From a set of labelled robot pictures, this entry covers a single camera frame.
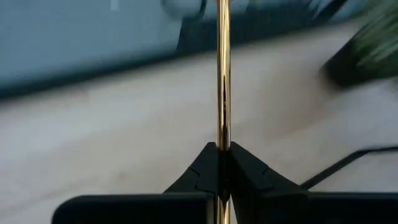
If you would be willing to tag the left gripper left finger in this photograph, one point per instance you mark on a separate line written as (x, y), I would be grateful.
(205, 171)

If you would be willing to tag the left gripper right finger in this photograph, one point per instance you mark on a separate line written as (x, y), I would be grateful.
(258, 193)

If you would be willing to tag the medium gold candlestick holder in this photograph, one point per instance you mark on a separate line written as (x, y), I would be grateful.
(224, 77)

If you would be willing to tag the wooden tray with black legs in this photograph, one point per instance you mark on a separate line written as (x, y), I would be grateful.
(357, 174)

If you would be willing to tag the green potted plant black pot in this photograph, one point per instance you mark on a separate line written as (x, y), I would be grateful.
(379, 40)

